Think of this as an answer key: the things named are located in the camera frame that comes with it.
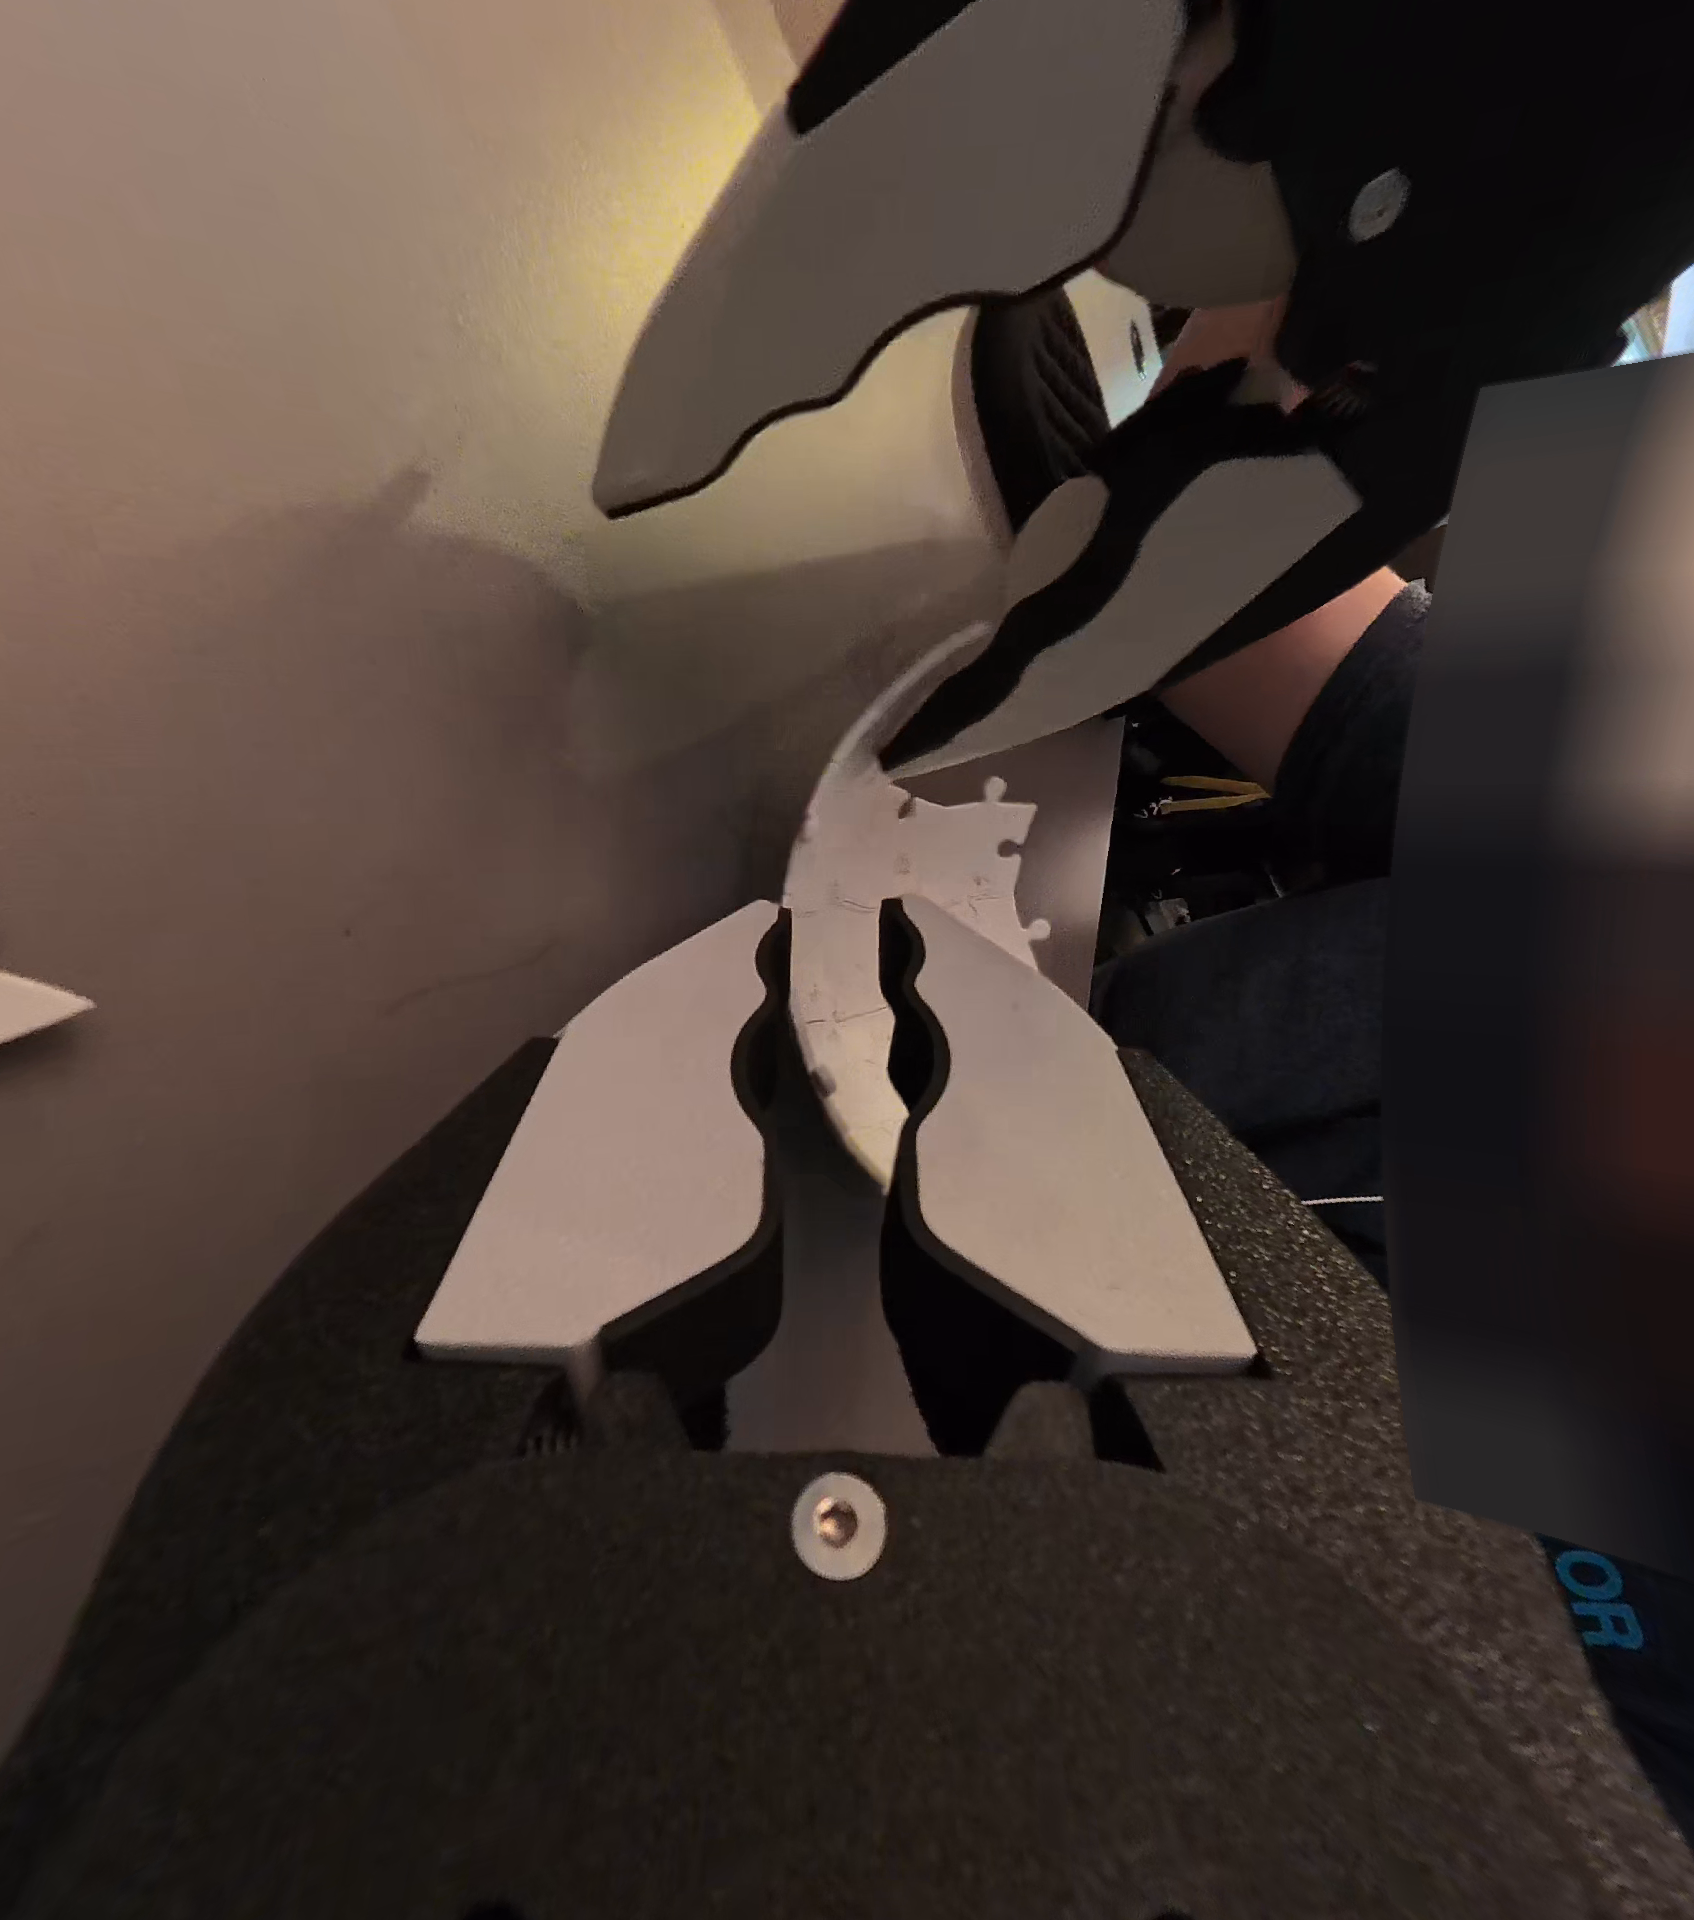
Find assembled white puzzle section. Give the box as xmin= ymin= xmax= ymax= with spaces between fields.
xmin=781 ymin=631 xmax=1043 ymax=1196

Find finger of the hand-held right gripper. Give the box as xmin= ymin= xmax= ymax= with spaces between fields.
xmin=591 ymin=0 xmax=1224 ymax=522
xmin=886 ymin=437 xmax=1374 ymax=777

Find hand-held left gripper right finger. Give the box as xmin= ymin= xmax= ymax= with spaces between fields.
xmin=878 ymin=901 xmax=1264 ymax=1383

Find black chair armrest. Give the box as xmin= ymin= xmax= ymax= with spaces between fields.
xmin=962 ymin=286 xmax=1163 ymax=543

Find person's right forearm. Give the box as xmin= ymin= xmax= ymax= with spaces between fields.
xmin=1162 ymin=571 xmax=1425 ymax=789

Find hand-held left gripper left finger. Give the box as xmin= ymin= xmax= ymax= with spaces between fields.
xmin=415 ymin=901 xmax=789 ymax=1376

